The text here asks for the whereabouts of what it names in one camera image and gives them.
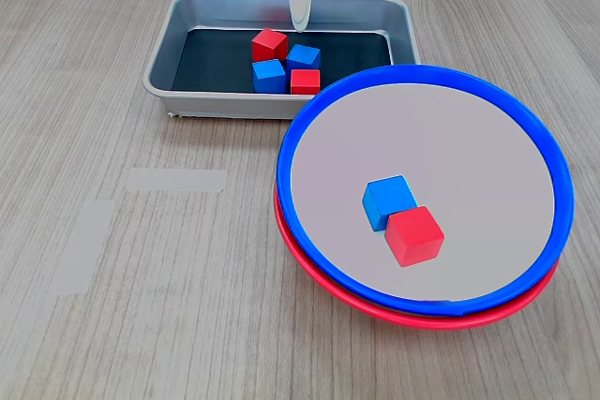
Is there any black tray mat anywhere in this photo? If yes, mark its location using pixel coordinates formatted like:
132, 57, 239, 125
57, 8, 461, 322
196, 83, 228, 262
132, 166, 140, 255
171, 27, 394, 96

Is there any translucent tape strip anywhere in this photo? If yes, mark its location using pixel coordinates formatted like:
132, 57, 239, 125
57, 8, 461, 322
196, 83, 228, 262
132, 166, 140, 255
46, 200, 116, 298
126, 167, 229, 193

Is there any white plate red rim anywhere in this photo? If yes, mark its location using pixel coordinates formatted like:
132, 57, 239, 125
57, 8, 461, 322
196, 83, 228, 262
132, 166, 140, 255
273, 184, 562, 332

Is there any small blue cube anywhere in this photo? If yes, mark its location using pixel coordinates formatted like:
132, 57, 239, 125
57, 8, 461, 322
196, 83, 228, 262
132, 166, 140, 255
361, 174, 418, 233
251, 58, 288, 95
285, 43, 323, 71

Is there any steel tray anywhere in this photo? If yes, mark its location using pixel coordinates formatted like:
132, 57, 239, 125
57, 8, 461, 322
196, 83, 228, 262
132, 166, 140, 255
142, 0, 422, 121

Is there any white plate blue rim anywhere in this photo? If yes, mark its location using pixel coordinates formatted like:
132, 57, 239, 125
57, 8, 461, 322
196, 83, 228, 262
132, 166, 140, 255
275, 64, 576, 318

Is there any small red cube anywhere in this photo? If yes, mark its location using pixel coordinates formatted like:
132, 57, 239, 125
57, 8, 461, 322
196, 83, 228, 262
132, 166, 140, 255
290, 68, 322, 96
384, 205, 445, 269
251, 27, 290, 64

